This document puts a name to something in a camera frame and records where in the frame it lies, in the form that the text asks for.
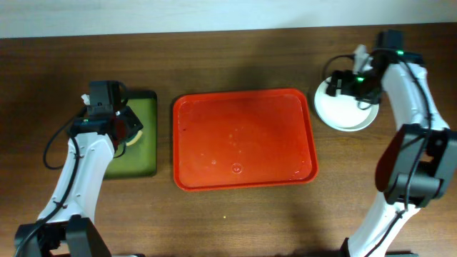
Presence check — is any green and yellow sponge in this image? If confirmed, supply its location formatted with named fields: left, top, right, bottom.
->
left=126, top=130, right=143, bottom=146

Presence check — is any light green plate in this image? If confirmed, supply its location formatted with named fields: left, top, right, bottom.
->
left=316, top=108, right=378, bottom=132

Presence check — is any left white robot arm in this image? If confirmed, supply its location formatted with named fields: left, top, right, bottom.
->
left=14, top=81, right=143, bottom=256

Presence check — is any white plate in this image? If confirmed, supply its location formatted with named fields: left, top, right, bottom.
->
left=313, top=77, right=379, bottom=132

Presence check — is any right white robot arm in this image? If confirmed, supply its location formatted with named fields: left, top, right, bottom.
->
left=320, top=30, right=456, bottom=256

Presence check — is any red plastic serving tray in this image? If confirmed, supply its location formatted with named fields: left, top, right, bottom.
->
left=172, top=88, right=318, bottom=192

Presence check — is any black tray with green liquid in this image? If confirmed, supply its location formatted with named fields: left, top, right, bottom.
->
left=104, top=91, right=157, bottom=179

